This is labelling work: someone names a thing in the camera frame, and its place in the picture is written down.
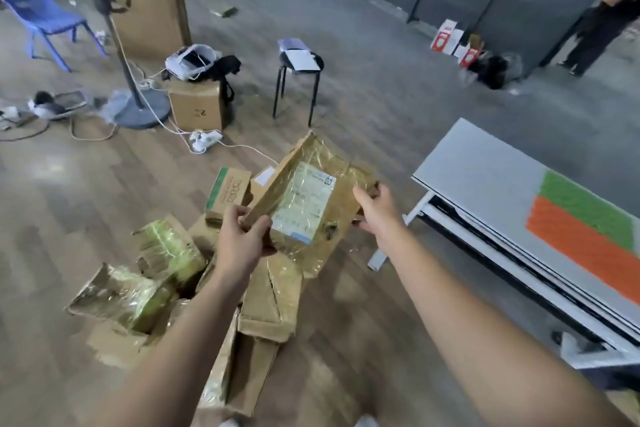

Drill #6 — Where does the person's right hand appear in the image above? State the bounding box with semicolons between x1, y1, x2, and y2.
351;182;409;255

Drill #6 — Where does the person's left hand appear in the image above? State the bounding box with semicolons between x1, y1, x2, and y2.
213;205;276;282

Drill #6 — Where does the taped parcel with white label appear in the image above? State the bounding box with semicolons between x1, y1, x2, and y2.
242;130;381;278

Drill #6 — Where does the pile of cardboard boxes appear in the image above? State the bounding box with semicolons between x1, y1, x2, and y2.
65;165;306;418

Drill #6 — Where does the plain square cardboard box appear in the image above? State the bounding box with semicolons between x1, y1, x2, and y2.
167;79;233;132

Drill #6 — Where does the person's right forearm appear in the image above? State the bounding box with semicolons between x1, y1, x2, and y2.
382;229;636;427

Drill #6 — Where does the person's left forearm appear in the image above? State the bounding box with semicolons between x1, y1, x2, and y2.
95;261;246;427

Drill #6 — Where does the white table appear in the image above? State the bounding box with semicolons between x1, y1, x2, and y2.
367;117;640;370

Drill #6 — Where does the white power strip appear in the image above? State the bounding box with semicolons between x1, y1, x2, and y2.
189;129;223;153

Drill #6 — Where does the white paper sheet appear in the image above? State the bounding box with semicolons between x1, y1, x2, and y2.
285;49;321;72

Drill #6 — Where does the black rubbish bag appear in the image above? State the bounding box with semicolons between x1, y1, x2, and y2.
472;55;509;90

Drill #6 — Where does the black round stool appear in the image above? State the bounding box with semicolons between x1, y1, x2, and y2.
272;51;325;127

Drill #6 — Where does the white plastic bag with device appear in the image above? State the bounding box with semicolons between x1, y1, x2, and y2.
165;43;221;81

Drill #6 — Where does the tall red white carton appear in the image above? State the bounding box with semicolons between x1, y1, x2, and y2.
431;19;459;53

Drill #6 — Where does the green perforated plastic mat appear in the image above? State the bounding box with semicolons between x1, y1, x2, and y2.
539;170;636;252

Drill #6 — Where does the orange perforated plastic mat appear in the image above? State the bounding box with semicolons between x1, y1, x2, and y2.
525;195;640;306

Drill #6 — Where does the clear plastic bag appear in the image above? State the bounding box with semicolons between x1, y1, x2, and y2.
499;52;525;82

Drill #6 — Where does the white sneaker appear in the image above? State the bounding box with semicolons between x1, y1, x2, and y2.
27;90;69;118

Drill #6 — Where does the blue plastic chair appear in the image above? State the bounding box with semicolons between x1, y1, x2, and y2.
0;0;109;72

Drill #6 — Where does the white power cable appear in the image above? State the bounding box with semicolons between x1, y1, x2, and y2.
112;26;280;166

